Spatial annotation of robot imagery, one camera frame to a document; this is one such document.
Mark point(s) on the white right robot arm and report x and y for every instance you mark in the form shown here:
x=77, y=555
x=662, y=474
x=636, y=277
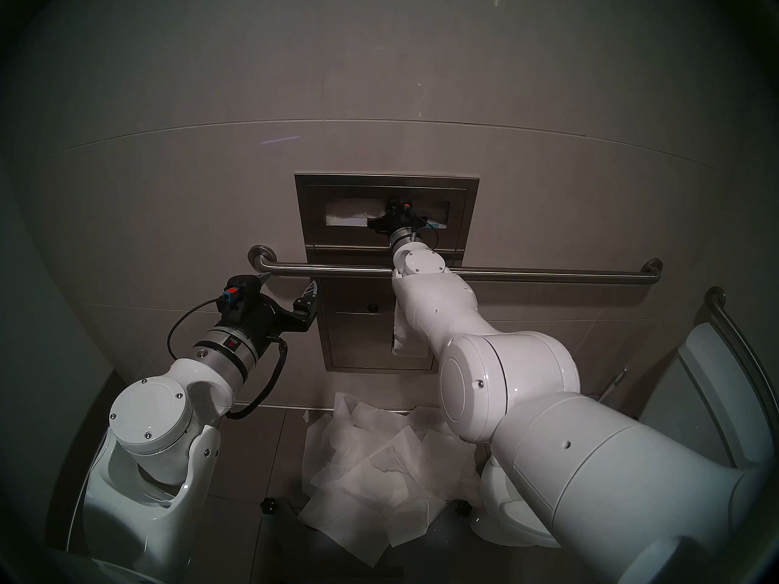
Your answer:
x=517, y=376

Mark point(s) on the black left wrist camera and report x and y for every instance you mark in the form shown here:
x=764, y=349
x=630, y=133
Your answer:
x=240, y=285

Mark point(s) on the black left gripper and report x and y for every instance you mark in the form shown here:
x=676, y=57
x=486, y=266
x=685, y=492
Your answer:
x=249, y=320

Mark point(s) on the white toilet bowl with seat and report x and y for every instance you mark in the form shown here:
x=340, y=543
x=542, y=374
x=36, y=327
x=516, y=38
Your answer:
x=505, y=516

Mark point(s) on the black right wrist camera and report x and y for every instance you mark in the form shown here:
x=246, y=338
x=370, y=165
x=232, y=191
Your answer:
x=405, y=208

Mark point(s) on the short steel grab bar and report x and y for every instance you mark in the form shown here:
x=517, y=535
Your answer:
x=730, y=330

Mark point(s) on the stainless steel wall dispenser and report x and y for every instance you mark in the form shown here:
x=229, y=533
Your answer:
x=353, y=345

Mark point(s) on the long steel grab bar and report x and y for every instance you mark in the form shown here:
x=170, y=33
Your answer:
x=548, y=277

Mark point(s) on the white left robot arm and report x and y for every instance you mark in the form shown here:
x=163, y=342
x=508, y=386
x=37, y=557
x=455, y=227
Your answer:
x=149, y=413

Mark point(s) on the white toilet paper roll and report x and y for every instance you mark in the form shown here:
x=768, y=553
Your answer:
x=403, y=339

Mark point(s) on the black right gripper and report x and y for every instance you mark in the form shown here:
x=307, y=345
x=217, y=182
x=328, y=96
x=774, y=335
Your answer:
x=389, y=222

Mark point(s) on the pile of white paper sheets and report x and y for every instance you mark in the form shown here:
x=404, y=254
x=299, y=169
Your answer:
x=377, y=461

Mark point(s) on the black round floor knob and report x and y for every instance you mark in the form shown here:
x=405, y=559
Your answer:
x=464, y=508
x=268, y=505

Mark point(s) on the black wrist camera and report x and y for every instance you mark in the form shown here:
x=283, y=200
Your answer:
x=240, y=285
x=405, y=208

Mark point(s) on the white toilet brush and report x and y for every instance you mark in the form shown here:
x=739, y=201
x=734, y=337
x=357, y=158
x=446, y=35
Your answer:
x=618, y=379

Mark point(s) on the white toilet tank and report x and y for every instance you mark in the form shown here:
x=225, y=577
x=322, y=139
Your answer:
x=712, y=394

